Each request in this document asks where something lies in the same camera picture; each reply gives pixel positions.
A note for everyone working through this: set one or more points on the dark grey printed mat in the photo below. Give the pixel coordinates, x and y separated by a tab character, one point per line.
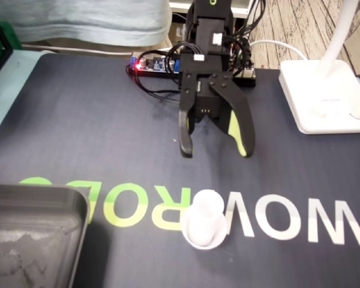
108	135

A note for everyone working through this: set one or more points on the white lamp base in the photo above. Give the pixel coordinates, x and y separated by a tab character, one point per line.
324	96

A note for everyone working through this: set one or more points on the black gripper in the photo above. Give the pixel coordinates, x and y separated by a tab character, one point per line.
211	105

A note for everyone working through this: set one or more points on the white plastic cup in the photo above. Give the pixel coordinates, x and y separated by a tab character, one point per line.
220	232

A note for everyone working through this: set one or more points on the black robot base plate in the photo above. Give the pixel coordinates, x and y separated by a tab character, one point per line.
246	82

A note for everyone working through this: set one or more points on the white shelf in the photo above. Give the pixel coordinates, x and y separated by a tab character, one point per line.
180	6

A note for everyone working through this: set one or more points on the white lamp neck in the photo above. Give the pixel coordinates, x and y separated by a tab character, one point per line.
337	36

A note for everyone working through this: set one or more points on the blue circuit board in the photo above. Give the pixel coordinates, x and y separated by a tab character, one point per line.
156	64

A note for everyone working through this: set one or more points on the green box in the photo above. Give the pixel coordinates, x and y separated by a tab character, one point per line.
15	37

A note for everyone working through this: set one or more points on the robot controller board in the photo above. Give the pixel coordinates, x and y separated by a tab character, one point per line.
247	72

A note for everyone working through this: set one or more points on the black metal rack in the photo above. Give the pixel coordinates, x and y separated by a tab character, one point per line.
0	48

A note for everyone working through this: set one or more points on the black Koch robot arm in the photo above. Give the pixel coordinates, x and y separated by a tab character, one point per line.
210	33

